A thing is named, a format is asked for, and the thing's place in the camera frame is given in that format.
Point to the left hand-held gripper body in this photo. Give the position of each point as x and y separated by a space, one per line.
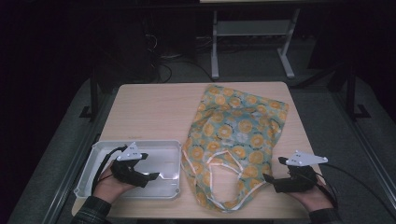
127 171

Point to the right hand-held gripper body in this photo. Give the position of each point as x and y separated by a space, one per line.
299 182

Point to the orange slice print cloth bag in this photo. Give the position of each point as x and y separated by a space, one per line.
236 124

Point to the person's right hand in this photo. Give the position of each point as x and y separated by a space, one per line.
314 199

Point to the person's left hand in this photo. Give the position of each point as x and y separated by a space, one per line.
109 188

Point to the white plastic tray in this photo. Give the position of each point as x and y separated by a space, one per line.
165 158

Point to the black metal stand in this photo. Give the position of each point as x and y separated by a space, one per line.
94 99
351 93

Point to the grey metal rail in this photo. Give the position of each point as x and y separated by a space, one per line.
372 155
67 186

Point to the white metal desk frame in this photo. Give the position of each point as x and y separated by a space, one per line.
249 28

